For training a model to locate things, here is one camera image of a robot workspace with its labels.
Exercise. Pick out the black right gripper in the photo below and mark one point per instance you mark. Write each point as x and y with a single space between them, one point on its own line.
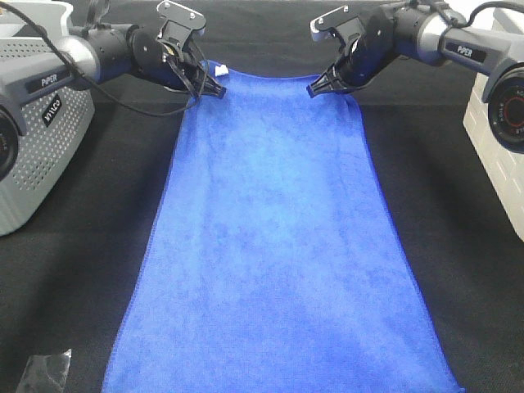
370 47

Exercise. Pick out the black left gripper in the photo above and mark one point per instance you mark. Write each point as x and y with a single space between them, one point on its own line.
167 63

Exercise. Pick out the blue microfibre towel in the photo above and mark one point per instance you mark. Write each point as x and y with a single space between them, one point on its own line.
273 264

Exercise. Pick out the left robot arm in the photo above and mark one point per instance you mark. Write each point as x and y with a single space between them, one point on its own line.
84 62

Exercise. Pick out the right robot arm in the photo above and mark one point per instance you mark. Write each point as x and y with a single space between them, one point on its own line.
433 33

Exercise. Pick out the grey perforated laundry basket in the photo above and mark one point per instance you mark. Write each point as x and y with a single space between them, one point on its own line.
38 138

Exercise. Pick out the white storage box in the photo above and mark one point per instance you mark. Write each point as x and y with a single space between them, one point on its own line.
503 167

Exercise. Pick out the black table cloth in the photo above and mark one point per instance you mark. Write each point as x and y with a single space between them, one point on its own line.
67 276

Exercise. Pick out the clear tape strip left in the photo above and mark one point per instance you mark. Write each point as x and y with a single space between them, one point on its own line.
45 373

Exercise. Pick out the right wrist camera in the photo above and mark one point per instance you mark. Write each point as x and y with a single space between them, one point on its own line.
342 22

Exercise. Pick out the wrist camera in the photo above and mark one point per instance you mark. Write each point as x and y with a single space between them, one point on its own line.
179 22
342 22

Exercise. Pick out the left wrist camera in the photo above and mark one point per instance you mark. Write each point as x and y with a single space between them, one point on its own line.
179 22

